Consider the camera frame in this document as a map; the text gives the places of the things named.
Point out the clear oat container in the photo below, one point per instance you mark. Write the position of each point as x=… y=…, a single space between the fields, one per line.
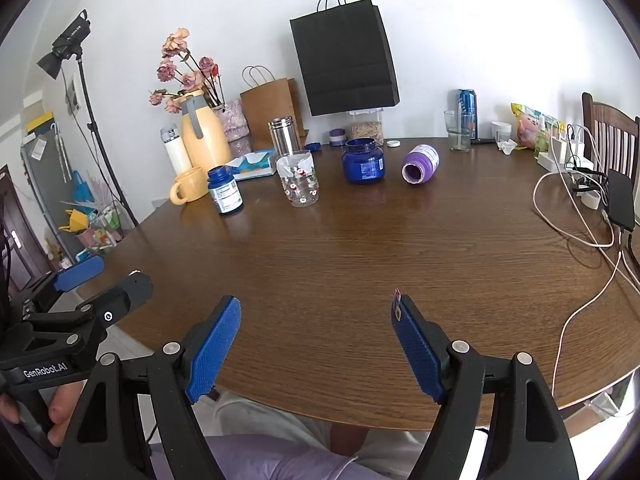
x=367 y=131

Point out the black tripod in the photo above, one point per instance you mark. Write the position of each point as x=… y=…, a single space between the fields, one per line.
x=97 y=135

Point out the pink yellow snack packet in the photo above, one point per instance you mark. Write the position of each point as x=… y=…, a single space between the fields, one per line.
x=525 y=127

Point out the white power strip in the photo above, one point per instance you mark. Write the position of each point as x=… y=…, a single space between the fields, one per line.
x=550 y=162

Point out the crumpled white tissue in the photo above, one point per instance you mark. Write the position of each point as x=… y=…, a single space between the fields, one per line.
x=507 y=146

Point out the blue lid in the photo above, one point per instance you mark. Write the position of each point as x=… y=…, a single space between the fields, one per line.
x=312 y=147

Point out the grey refrigerator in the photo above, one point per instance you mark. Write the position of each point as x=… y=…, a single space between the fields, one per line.
x=42 y=180

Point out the dark wooden chair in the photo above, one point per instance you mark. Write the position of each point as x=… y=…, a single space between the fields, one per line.
x=607 y=130

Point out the black phone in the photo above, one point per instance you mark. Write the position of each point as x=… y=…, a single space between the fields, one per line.
x=621 y=200

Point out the small white adapter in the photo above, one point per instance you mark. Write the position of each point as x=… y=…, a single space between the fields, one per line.
x=591 y=200

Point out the small purple white jar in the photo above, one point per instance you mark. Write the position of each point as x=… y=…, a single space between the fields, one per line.
x=337 y=137

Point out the brown paper bag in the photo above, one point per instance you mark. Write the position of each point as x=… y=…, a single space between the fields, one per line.
x=265 y=110

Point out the blue bag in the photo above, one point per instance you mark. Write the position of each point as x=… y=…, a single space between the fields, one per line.
x=86 y=192

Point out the black paper bag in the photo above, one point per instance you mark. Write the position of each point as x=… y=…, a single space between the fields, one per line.
x=345 y=60

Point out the person's lavender shirt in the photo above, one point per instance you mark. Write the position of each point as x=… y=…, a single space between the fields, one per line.
x=280 y=460

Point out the dark wooden door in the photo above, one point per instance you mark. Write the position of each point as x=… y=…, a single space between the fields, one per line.
x=15 y=240

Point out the pink glitter vase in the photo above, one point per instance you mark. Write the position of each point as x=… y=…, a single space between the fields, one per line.
x=232 y=120

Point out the yellow mug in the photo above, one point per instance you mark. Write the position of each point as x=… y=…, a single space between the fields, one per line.
x=192 y=186

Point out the white round lid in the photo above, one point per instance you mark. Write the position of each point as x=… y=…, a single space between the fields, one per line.
x=394 y=143

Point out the stainless steel tumbler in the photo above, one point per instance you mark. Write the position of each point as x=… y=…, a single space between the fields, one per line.
x=285 y=137

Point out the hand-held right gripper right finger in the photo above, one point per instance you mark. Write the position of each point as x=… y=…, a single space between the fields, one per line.
x=415 y=350

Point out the green snack packet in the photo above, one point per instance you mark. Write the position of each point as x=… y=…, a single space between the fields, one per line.
x=550 y=127

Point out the tissue box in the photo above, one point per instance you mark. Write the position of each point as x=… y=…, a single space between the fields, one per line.
x=250 y=166

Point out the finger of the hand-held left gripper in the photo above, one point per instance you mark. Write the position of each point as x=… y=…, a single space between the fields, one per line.
x=77 y=274
x=127 y=292

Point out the dried pink flowers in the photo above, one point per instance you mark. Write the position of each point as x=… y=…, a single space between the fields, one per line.
x=176 y=42

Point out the yellow thermos jug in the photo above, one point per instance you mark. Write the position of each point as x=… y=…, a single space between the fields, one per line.
x=206 y=146

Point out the clear drinking glass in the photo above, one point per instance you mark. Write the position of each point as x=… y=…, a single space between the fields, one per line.
x=457 y=135

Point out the white insulated bottle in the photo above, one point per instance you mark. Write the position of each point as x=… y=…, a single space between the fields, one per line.
x=178 y=157

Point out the blue pill bottle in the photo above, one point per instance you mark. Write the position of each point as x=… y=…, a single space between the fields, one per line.
x=226 y=196

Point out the large blue jar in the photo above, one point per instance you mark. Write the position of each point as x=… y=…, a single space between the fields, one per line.
x=363 y=162

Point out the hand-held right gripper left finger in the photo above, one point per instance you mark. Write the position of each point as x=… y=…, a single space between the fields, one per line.
x=212 y=350

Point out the white plug charger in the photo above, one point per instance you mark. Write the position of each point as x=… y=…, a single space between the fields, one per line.
x=562 y=147

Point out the blue drink can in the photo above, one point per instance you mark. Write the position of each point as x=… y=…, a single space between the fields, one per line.
x=467 y=105

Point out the person's left hand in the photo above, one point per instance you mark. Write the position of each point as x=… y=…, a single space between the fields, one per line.
x=65 y=407

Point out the clear printed glass cup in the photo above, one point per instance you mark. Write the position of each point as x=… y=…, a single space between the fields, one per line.
x=298 y=182

